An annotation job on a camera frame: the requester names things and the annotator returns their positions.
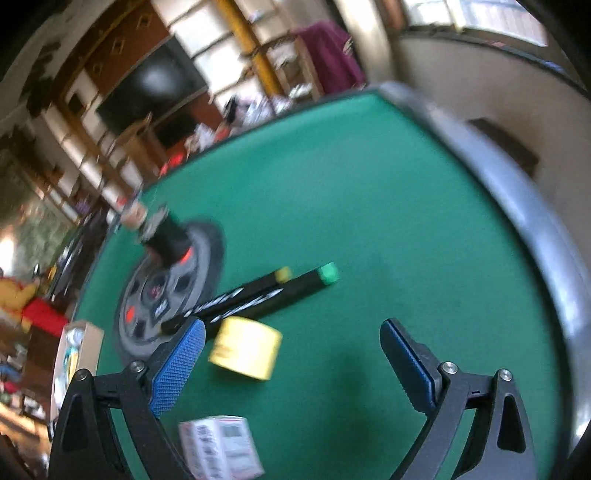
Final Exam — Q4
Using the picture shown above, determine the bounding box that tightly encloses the yellow and red plush toy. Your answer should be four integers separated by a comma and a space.
0, 277, 70, 339

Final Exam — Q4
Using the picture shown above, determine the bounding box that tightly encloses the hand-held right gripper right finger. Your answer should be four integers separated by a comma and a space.
379, 318, 539, 480

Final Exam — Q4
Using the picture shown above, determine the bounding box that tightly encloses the black marker with green cap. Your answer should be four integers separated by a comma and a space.
203, 262, 342, 329

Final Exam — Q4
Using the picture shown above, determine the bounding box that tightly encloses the dark side table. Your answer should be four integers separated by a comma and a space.
46, 222, 108, 305

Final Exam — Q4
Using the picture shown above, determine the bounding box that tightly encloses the maroon cloth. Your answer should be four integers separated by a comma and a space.
295, 21, 368, 95

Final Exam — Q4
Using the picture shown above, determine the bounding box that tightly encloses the light wooden chair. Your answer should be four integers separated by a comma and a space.
99, 113, 167, 185

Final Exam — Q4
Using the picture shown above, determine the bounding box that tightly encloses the black marker with yellow cap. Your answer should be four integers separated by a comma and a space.
161, 266, 294, 335

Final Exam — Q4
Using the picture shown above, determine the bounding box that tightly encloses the small white printed box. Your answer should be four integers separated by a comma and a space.
178, 415, 266, 480

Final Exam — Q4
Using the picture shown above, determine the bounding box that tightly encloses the red plastic stool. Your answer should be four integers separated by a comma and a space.
161, 154, 186, 178

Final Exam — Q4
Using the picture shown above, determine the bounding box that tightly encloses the window with metal bars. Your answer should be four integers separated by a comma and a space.
402, 0, 550, 47

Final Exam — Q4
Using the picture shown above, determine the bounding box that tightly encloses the black flat television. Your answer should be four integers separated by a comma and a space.
95, 34, 208, 134

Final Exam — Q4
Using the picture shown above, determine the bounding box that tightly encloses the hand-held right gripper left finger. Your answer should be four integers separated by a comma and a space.
48, 318, 206, 480

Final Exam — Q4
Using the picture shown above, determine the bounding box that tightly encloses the black cylinder device with spool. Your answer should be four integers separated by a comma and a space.
117, 203, 195, 266

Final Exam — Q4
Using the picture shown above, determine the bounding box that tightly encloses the cardboard box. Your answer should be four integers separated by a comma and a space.
52, 320, 105, 416

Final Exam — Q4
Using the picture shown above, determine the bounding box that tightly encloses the dark wooden stool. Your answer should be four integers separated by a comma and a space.
466, 117, 540, 178

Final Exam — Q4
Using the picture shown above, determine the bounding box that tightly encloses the yellow tape roll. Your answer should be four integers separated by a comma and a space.
209, 316, 283, 381

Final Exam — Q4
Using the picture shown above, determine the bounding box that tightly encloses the white plastic bag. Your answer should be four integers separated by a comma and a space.
189, 122, 219, 151

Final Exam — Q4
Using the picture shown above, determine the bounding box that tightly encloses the wooden chair with round back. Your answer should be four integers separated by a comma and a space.
252, 37, 324, 102

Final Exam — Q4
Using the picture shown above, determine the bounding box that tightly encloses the wooden wall cabinet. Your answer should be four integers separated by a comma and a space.
28, 0, 296, 208

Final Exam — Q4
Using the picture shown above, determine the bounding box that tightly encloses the pile of plastic bags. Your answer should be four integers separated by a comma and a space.
222, 95, 296, 127

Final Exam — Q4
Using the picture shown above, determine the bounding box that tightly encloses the beige tower air conditioner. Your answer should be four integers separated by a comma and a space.
335, 0, 398, 88

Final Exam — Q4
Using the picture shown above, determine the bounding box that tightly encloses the green felt mahjong table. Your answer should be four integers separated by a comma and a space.
74, 83, 591, 480

